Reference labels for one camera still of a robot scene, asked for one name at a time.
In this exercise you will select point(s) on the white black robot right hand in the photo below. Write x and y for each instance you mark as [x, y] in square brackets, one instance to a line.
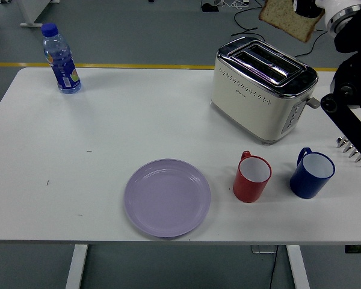
[328, 7]

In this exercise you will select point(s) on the black floor socket box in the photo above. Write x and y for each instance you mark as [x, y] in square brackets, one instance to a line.
[209, 8]

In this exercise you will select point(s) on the blue mug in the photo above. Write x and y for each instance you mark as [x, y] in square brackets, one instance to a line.
[307, 183]

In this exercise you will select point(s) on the purple round plate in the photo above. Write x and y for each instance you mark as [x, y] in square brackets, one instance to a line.
[167, 198]

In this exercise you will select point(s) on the white table leg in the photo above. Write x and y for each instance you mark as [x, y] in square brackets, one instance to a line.
[76, 268]
[298, 268]

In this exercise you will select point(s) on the metal toast rack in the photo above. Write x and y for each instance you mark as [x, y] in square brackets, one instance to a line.
[346, 146]

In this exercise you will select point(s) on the blue-capped water bottle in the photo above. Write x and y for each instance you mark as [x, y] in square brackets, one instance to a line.
[63, 69]

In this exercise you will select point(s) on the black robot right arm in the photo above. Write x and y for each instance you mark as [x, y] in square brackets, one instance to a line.
[353, 99]

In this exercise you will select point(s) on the brown-crusted bread slice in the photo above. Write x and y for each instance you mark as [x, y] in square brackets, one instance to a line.
[288, 18]

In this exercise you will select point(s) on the red mug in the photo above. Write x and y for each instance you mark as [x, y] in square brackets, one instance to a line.
[248, 189]

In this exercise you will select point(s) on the black under-table control box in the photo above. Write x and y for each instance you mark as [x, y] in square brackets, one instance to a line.
[358, 248]

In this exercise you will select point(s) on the cream and chrome toaster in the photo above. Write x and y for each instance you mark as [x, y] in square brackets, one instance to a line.
[252, 102]

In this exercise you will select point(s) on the grey under-table bracket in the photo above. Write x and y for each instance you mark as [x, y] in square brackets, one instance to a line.
[263, 248]

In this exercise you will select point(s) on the white background desk leg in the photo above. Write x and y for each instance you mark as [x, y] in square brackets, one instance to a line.
[30, 12]

